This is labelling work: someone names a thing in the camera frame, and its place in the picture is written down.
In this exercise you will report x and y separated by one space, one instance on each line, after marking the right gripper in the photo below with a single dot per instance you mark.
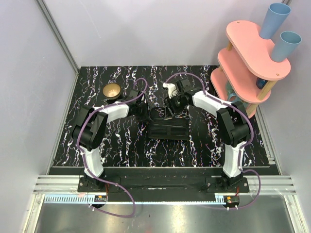
168 102

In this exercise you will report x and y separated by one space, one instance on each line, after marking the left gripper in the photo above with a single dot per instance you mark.
144 110

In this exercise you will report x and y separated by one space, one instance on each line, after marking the silver scissors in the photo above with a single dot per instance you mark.
184 114
162 113

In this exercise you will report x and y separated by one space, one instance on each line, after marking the black zip tool case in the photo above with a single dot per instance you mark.
168 129

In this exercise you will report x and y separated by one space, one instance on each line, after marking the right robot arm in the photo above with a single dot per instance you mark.
234 127

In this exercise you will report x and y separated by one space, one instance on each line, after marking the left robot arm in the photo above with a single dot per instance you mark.
89 130

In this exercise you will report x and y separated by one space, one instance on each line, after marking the bronze bowl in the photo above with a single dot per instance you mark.
112 91

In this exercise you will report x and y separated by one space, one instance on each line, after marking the teal patterned mug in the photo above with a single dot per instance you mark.
232 96

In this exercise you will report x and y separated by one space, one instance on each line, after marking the pink three-tier shelf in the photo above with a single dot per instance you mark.
247 57

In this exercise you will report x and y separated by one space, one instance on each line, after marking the dark blue cup on shelf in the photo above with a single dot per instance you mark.
260 83

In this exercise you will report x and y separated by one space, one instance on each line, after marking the blue cup lower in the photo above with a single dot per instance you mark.
286 44

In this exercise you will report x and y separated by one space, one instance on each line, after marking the blue cup upper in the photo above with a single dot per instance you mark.
274 18

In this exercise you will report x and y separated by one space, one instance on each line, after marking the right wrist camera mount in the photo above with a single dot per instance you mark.
171 88

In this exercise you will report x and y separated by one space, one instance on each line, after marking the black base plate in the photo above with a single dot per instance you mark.
217 181

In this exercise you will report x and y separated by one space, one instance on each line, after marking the aluminium rail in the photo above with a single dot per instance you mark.
270 185

